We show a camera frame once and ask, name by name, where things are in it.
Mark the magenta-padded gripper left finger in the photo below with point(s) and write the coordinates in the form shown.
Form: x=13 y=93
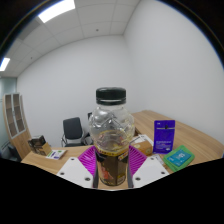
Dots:
x=73 y=170

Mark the flat green box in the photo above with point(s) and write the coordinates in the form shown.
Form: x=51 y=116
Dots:
x=179 y=157

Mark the orange cardboard box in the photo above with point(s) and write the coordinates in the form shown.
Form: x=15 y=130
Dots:
x=144 y=146

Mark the white green booklet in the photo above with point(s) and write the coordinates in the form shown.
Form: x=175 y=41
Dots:
x=56 y=154

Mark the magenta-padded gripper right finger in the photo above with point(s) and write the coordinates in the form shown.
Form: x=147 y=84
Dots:
x=151 y=170

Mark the purple standing sign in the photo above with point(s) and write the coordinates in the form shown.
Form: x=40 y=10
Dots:
x=164 y=136

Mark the small dark brown box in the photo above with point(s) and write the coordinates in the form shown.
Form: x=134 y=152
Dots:
x=35 y=143

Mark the wooden shelf cabinet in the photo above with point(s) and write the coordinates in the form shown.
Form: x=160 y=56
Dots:
x=18 y=140

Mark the large dark brown box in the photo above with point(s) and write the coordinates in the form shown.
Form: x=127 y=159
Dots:
x=46 y=149

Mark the grey ceiling air vent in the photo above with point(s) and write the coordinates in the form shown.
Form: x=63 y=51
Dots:
x=29 y=29

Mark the clear black-capped drink bottle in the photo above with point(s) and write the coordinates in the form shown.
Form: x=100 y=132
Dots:
x=111 y=133

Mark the rectangular ceiling light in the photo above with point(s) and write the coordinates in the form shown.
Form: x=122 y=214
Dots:
x=4 y=63
x=56 y=10

